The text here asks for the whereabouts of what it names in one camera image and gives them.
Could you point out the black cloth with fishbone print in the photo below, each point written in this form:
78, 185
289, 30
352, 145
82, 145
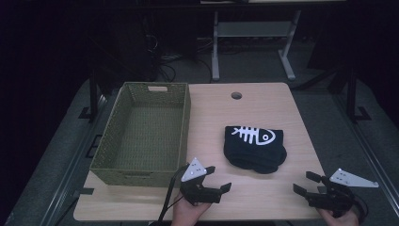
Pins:
254, 150

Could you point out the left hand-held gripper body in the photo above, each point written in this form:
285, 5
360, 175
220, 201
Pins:
196, 191

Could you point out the grey metal desk frame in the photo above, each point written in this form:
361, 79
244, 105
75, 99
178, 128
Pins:
251, 29

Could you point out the green woven basket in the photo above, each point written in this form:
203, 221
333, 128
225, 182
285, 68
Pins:
147, 138

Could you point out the person's right hand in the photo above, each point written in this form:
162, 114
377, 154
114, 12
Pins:
340, 220

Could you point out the metal floor rail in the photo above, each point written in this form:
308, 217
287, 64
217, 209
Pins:
70, 169
370, 153

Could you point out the black metal stand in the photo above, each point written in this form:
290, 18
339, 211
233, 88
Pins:
351, 94
93, 94

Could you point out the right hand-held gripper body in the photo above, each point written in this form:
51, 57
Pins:
335, 196

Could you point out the person's left hand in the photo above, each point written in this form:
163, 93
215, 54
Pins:
187, 212

